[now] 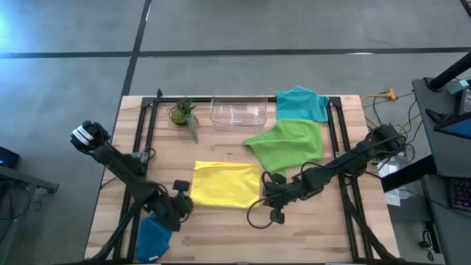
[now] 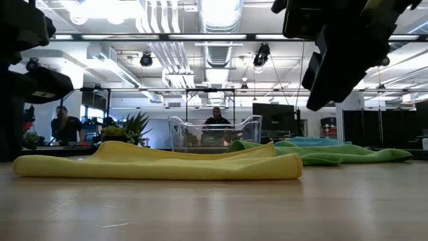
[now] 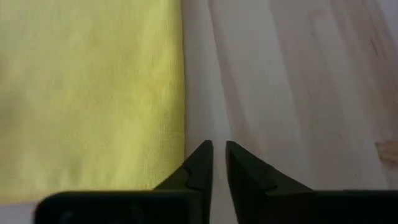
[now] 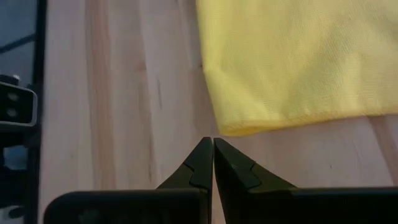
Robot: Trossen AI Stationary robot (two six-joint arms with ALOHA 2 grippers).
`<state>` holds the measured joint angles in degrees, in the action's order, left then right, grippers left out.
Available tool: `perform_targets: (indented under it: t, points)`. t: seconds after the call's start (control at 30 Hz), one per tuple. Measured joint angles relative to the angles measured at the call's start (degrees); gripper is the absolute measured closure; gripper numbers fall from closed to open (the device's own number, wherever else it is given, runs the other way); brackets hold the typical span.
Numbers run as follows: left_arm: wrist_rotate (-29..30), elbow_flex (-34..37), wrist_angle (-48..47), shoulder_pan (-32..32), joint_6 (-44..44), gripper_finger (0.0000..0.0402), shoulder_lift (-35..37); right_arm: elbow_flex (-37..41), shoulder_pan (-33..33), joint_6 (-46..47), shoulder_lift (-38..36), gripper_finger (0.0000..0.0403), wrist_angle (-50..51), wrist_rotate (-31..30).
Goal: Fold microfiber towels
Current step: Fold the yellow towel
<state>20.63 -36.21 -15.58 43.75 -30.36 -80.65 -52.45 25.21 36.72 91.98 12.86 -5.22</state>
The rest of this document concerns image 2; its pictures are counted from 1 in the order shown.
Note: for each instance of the black aluminium table frame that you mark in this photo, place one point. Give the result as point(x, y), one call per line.
point(67, 151)

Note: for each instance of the teal microfiber towel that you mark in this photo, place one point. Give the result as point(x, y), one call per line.
point(317, 141)

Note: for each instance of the black ceiling spotlight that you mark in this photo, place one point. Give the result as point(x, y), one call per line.
point(146, 59)
point(261, 55)
point(32, 64)
point(384, 62)

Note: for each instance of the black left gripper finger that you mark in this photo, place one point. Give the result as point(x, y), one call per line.
point(47, 85)

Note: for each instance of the small background plant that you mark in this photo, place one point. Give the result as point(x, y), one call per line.
point(30, 139)

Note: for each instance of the person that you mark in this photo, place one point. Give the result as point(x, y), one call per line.
point(217, 120)
point(67, 127)

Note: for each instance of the silver ventilation duct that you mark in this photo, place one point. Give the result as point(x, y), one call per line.
point(219, 53)

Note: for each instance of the clear plastic bin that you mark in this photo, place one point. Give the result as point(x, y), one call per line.
point(187, 137)

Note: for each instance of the potted succulent plant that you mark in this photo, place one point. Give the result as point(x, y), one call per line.
point(133, 127)

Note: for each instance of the black overhead light bar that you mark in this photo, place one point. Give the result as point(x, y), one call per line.
point(77, 37)

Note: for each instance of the green microfiber towel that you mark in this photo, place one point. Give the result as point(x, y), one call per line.
point(334, 154)

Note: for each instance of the large black monitor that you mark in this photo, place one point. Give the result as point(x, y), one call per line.
point(274, 117)

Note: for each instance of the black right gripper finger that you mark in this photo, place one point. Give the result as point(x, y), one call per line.
point(337, 80)
point(311, 72)

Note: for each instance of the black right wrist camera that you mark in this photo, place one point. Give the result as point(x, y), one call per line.
point(301, 20)

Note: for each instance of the yellow microfiber towel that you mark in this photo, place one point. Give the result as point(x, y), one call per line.
point(157, 164)

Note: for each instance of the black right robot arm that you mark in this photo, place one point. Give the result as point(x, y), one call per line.
point(401, 6)

